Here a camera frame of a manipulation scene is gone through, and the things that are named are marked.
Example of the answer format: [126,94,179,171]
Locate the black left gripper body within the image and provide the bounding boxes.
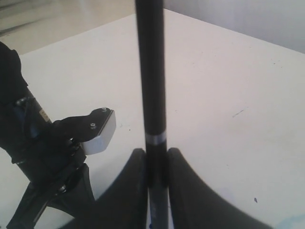
[9,116,96,229]

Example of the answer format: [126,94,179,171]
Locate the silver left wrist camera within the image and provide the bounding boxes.
[80,107,116,156]

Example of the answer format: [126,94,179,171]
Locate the black paintbrush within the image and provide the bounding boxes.
[135,0,169,229]

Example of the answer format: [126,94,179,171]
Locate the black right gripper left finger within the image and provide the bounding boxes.
[64,148,148,229]

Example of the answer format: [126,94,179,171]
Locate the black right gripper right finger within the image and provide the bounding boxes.
[167,148,270,229]

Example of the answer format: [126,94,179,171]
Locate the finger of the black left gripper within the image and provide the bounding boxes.
[48,164,95,215]

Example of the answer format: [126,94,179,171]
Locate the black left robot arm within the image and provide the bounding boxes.
[0,44,94,229]

